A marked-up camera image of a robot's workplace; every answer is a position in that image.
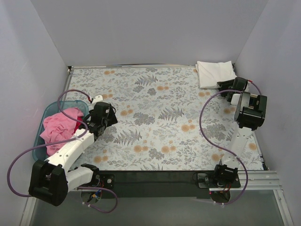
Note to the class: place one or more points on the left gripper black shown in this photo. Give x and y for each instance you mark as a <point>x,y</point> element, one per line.
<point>111,117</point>

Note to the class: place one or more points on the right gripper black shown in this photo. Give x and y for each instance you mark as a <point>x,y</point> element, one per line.
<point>225,85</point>

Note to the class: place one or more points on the white t shirt robot print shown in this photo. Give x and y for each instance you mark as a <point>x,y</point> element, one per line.
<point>209,74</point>

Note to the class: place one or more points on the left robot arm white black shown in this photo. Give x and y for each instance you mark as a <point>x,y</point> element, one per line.
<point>52,178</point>

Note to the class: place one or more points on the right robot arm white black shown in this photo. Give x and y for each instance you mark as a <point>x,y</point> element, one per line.
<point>249,116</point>

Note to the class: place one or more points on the red garment in basket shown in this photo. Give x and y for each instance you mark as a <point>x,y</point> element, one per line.
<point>78,124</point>

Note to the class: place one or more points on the pink t shirt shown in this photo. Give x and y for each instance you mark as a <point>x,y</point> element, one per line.
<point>58,127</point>

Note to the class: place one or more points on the floral table cloth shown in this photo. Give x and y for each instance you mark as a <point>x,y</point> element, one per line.
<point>165,121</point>

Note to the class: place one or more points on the teal plastic basket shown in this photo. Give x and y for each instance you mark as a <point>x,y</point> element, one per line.
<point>41,153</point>

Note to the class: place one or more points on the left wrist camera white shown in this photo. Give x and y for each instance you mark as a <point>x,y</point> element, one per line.
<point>93,100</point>

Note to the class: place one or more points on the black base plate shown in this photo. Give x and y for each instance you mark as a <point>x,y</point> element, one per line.
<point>160,184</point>

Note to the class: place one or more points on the aluminium frame rail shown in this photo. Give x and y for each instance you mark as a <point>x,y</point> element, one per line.
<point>257,200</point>

